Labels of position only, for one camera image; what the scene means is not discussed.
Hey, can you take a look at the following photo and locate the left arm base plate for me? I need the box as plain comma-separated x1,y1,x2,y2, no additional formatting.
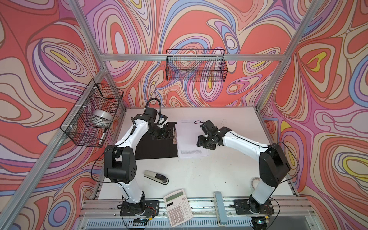
117,200,160,217

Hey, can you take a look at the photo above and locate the black wire basket back wall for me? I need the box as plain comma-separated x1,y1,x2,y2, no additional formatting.
165,48,228,82

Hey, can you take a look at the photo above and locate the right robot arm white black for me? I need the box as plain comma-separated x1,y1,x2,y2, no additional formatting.
196,120,291,209

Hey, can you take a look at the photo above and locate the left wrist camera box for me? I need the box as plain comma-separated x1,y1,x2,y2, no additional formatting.
158,115,168,126

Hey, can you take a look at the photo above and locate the black wire basket left wall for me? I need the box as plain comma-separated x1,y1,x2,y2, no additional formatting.
60,80,124,148

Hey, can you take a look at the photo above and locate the black grey stapler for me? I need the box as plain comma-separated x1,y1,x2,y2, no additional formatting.
144,170,169,185

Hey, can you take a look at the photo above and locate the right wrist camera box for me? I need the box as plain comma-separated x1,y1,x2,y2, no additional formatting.
200,120,217,135

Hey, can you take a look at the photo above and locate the silver tape roll in basket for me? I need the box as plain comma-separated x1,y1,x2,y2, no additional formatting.
89,110,113,128

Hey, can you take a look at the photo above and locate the white marker in basket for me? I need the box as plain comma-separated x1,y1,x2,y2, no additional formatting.
98,129,107,146

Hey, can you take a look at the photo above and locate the aluminium frame rail front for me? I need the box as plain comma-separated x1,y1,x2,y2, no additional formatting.
75,196,323,230

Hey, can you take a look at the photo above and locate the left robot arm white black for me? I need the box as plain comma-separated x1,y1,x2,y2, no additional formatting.
103,98,173,209

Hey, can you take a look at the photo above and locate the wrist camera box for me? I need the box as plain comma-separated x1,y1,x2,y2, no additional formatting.
200,120,217,135
158,115,168,126

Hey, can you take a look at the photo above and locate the printed paper sheets stack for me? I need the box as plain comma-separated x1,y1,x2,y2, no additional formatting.
175,120,209,159

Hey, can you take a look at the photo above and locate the black wire basket wall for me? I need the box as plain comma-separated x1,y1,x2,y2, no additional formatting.
60,80,124,148
165,48,228,82

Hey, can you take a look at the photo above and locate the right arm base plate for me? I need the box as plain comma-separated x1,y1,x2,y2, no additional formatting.
230,199,275,216

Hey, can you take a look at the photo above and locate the white desk calculator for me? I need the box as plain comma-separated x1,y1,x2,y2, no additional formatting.
163,189,194,227

